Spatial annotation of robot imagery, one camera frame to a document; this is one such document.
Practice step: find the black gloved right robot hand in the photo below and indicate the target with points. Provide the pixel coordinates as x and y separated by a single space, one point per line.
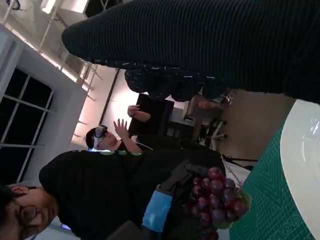
200 37

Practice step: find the purple toy grape bunch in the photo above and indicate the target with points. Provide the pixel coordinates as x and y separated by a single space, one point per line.
217 197

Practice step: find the person in black top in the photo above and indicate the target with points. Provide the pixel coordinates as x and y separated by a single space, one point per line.
100 190

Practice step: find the office chair white base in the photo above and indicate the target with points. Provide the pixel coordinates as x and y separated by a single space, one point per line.
217 135

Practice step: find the white VR headset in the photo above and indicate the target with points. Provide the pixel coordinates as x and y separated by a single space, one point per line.
100 133

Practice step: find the dark paned window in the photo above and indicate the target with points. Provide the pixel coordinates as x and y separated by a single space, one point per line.
22 125

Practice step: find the green cutting mat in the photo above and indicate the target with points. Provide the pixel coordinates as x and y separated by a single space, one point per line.
265 195

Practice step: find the person wearing headset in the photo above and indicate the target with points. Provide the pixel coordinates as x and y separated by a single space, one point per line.
112 143

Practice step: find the white plate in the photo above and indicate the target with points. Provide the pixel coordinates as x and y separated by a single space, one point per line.
302 162

